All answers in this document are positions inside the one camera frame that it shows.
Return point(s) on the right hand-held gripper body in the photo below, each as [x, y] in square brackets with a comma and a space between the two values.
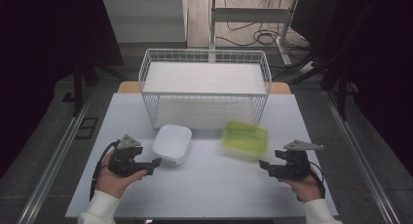
[297, 165]

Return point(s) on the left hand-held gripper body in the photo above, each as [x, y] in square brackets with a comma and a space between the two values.
[125, 159]

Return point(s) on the white square container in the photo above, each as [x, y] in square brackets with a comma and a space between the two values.
[171, 144]

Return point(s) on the green lidded clear container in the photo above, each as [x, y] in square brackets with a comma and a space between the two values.
[245, 139]

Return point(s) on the person's right hand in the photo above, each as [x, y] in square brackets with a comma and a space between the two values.
[307, 188]

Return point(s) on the person's left hand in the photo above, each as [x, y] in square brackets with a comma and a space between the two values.
[112, 183]

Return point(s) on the wooden table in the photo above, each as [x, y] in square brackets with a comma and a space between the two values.
[127, 87]

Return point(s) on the black stand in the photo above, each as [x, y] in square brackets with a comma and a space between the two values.
[341, 84]
[78, 87]

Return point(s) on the white cabinet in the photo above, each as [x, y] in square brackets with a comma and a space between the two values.
[146, 19]

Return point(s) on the black floor bracket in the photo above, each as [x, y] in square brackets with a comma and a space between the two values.
[87, 128]

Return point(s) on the metal floor rail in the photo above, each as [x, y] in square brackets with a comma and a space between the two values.
[360, 159]
[52, 165]

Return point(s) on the white metal desk frame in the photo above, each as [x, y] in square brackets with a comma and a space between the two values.
[250, 14]

